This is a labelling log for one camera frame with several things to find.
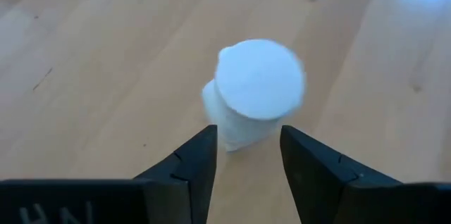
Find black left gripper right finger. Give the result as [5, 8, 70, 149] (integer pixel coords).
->
[280, 125, 403, 224]

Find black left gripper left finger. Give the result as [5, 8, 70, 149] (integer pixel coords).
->
[133, 124, 218, 224]

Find large white medicine bottle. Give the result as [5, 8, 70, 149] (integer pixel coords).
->
[201, 38, 307, 153]

